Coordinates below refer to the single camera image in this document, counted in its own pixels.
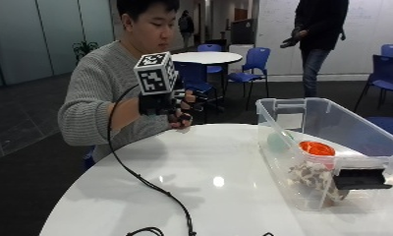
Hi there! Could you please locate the white cube with black markers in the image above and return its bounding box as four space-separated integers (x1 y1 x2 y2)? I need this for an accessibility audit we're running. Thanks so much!
131 51 179 96

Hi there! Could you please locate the round white table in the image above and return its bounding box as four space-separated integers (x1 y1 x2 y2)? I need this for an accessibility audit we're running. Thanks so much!
170 51 244 66

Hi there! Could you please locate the person in grey sweater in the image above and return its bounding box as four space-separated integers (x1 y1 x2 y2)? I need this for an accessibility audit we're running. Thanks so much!
56 0 194 163

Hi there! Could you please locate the white box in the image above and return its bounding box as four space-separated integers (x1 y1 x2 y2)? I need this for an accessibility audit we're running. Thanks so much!
226 43 255 75

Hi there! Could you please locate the pale green ball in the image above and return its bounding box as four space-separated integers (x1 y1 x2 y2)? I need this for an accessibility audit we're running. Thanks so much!
266 130 295 154

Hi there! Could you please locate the black cabinet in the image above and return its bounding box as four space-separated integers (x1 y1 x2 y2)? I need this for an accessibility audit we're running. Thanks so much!
228 18 255 45

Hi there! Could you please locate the green potted plant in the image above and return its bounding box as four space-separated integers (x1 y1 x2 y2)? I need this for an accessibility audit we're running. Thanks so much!
70 39 99 64

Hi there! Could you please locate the clear plastic storage bin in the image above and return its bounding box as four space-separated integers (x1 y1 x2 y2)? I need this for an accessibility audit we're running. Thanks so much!
254 96 393 212

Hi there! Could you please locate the brown spotted soft toy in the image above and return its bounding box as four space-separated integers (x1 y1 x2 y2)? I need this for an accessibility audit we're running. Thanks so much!
286 161 351 207

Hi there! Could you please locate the black flat object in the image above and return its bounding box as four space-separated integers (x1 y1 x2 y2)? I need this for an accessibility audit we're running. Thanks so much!
332 168 393 192

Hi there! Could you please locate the black cable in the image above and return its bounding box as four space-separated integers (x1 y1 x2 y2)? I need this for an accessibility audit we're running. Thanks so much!
106 84 197 236

